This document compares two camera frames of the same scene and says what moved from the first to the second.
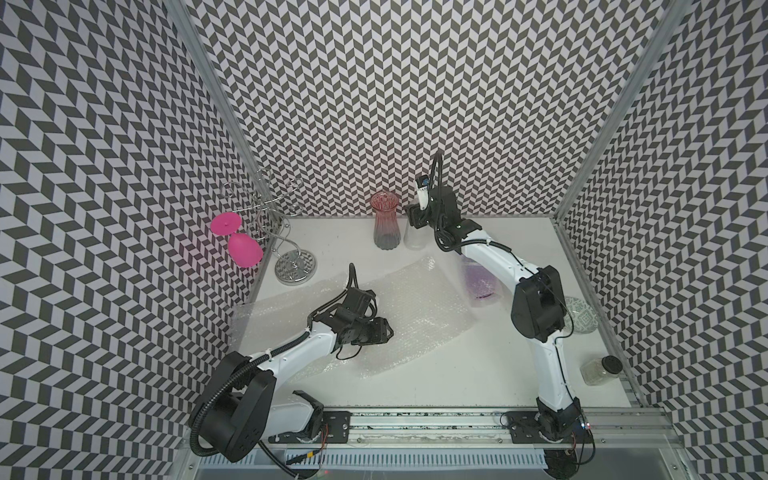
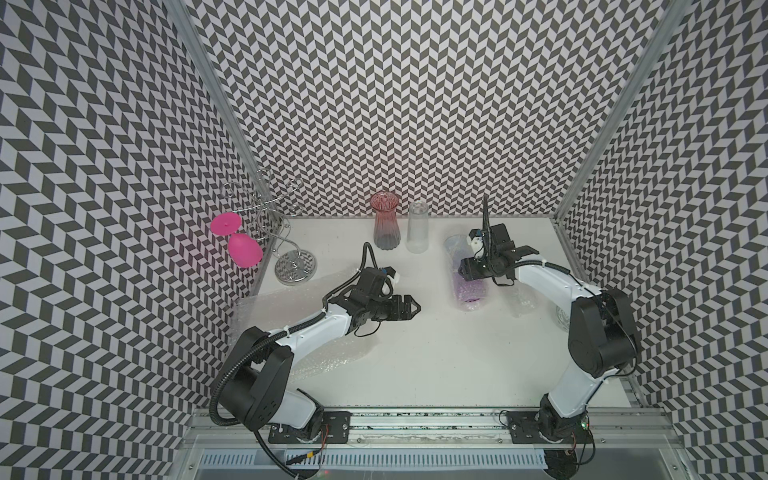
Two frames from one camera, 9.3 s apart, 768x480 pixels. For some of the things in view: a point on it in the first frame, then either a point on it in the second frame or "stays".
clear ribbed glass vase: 418,238 stays
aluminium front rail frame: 593,445 stays
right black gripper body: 422,217 → 477,268
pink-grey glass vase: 387,227 stays
